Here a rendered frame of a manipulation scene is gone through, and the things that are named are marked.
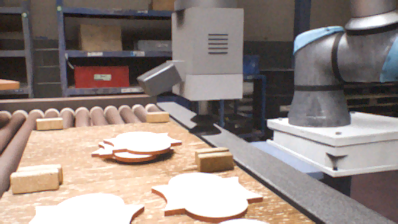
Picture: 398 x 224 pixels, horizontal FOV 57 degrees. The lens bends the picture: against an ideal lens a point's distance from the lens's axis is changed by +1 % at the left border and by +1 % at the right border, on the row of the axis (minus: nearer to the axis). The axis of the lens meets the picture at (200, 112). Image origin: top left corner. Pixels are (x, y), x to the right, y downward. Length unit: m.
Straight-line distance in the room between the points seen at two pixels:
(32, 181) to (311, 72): 0.64
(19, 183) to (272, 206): 0.34
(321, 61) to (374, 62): 0.12
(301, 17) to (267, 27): 1.19
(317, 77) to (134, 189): 0.54
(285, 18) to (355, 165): 5.50
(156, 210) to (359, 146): 0.50
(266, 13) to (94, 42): 2.77
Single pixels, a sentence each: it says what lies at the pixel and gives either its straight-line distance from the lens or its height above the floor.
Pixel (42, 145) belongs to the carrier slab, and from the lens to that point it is 0.82.
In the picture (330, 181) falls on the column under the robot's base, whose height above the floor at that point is 0.82.
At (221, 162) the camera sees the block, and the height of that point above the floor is 0.95.
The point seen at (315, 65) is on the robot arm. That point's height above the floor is 1.09.
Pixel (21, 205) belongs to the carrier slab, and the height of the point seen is 0.94.
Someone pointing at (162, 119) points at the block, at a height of 0.94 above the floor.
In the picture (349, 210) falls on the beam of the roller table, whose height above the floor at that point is 0.92.
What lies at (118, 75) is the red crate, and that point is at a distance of 4.76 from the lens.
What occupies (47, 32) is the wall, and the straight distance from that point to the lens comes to 5.40.
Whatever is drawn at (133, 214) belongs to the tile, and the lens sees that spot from 0.45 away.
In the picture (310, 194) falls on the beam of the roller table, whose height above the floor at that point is 0.92.
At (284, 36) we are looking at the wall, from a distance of 6.25.
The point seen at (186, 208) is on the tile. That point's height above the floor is 0.94.
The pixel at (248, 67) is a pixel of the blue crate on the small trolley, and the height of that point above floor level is 0.93.
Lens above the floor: 1.13
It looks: 10 degrees down
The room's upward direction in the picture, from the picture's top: straight up
